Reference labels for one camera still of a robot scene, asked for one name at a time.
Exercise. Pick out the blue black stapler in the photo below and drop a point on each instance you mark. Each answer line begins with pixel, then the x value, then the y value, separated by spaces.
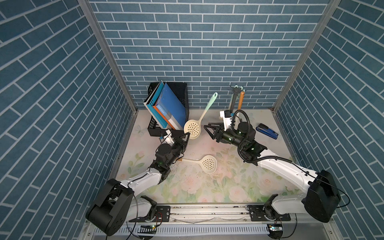
pixel 267 131

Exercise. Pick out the dark grey utensil rack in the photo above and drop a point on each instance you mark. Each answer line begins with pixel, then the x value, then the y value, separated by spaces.
pixel 236 90

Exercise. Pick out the aluminium front rail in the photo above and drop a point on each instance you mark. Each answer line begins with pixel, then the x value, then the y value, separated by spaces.
pixel 218 222

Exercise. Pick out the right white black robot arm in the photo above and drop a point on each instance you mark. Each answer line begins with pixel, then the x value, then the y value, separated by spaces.
pixel 319 196

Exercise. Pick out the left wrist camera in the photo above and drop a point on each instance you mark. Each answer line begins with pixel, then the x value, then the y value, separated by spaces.
pixel 167 138

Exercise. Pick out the wooden handled cream skimmer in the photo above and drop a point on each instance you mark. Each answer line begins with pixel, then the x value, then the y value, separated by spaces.
pixel 208 163

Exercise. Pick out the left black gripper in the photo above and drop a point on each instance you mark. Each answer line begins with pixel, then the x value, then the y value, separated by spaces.
pixel 180 144

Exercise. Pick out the wooden handled white spoon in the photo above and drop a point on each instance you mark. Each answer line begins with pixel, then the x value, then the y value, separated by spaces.
pixel 241 98

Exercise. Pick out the diagonal mint handled skimmer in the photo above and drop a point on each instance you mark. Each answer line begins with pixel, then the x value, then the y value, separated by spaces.
pixel 193 127

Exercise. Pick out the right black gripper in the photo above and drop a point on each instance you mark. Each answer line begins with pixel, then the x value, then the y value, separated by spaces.
pixel 219 134

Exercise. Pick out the orange book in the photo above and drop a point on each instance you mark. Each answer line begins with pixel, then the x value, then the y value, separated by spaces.
pixel 170 125

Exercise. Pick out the teal notebook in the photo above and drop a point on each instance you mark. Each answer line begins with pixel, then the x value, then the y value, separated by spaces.
pixel 150 103

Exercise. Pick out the blue book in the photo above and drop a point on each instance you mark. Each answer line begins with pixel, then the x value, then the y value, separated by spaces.
pixel 172 108

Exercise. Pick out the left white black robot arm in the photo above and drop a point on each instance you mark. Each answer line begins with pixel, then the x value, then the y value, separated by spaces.
pixel 119 202

